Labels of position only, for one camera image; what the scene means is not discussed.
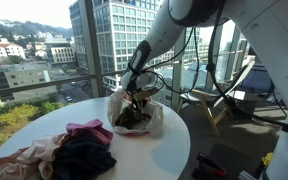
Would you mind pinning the white red plastic bag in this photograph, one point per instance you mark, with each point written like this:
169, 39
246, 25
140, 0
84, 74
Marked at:
154, 116

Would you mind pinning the light pink cloth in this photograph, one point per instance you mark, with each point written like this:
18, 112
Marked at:
34, 156

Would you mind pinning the dark window railing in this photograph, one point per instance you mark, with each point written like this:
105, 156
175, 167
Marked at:
37, 85

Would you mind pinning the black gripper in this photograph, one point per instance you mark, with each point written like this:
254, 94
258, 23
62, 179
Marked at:
134, 87

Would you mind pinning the dark navy cloth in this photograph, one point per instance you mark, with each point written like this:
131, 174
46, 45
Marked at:
82, 156

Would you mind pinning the magenta pink cloth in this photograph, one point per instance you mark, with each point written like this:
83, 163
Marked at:
94, 130

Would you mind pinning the brown plush object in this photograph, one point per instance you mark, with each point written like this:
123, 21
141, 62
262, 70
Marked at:
130, 119

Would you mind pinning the red black hand tool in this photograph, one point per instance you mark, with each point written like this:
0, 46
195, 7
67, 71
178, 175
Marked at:
210, 165

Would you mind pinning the small dark side table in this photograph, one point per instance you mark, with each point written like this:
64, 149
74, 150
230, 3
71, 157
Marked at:
247, 103

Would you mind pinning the yellow black tool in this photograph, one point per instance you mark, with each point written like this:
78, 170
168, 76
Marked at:
265, 160

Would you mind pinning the wooden folding chair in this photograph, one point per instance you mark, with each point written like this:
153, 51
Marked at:
204, 98

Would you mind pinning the grey window frame post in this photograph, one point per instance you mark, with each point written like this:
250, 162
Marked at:
217, 53
177, 83

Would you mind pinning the blue cushioned chair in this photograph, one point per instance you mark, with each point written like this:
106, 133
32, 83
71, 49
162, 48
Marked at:
258, 80

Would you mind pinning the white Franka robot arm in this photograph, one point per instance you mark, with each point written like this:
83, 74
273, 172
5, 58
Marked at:
260, 40

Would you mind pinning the dark window frame post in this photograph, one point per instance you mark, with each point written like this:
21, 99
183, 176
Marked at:
93, 50

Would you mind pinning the yellowish wrist camera box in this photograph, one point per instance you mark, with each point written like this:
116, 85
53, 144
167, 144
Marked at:
147, 93

